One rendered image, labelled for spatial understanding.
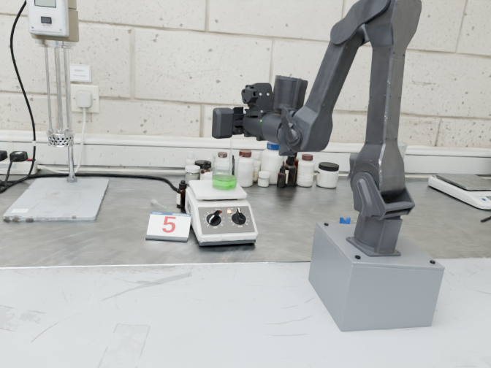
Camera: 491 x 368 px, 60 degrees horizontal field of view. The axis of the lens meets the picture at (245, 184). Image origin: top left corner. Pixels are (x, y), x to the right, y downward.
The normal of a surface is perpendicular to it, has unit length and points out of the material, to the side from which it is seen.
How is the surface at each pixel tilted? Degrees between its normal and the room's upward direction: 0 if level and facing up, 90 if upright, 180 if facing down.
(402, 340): 0
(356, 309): 90
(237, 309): 0
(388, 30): 115
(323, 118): 95
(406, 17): 92
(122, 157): 90
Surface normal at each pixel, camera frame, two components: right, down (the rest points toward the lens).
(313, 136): 0.60, 0.37
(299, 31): 0.19, 0.30
